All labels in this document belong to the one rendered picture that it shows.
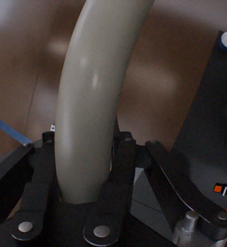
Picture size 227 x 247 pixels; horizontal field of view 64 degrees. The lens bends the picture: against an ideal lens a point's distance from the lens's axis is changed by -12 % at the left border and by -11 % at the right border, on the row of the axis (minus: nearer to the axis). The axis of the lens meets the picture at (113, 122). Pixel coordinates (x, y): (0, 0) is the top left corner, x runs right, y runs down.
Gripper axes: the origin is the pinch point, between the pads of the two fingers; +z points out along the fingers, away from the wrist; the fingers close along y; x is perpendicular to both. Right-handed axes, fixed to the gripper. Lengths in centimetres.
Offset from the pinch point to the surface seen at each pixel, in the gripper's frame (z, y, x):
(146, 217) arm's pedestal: 59, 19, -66
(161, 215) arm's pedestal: 62, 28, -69
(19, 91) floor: 159, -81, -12
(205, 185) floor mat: 91, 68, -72
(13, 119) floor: 160, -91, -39
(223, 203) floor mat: 83, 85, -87
